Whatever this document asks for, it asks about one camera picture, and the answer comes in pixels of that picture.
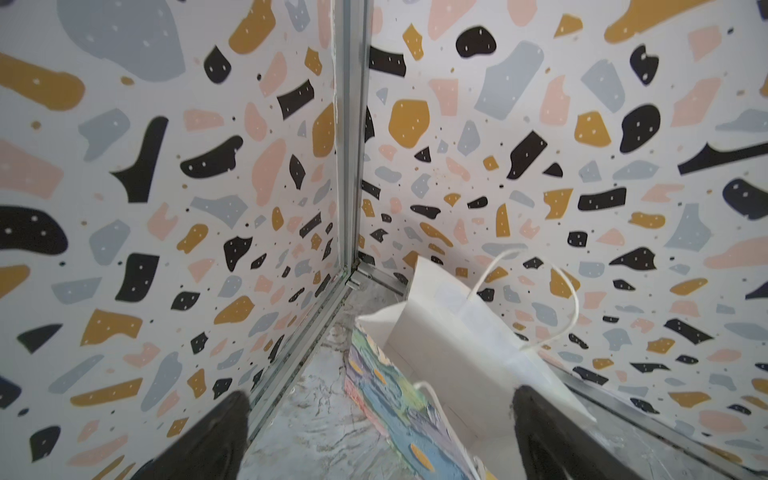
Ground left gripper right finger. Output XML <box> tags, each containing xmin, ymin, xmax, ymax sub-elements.
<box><xmin>512</xmin><ymin>386</ymin><xmax>639</xmax><ymax>480</ymax></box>

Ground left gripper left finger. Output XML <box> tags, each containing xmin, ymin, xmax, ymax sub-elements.
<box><xmin>133</xmin><ymin>390</ymin><xmax>250</xmax><ymax>480</ymax></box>

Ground floral paper gift bag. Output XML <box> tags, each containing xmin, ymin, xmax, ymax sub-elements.
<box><xmin>345</xmin><ymin>257</ymin><xmax>596</xmax><ymax>479</ymax></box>

